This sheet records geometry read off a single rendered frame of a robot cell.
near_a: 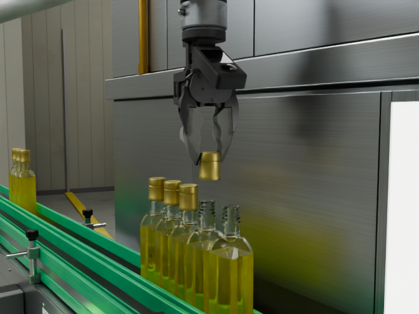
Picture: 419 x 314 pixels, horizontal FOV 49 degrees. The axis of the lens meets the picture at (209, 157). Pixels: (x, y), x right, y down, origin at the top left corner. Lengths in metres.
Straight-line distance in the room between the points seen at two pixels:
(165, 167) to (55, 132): 6.83
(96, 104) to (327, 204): 7.42
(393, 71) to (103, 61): 7.57
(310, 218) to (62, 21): 7.53
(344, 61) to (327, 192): 0.20
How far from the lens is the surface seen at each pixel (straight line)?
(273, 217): 0.85
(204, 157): 0.73
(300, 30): 0.85
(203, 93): 0.73
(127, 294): 0.98
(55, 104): 7.99
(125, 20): 1.40
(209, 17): 0.74
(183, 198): 0.83
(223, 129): 0.75
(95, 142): 8.08
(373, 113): 0.71
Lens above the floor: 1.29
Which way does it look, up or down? 5 degrees down
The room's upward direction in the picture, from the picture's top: straight up
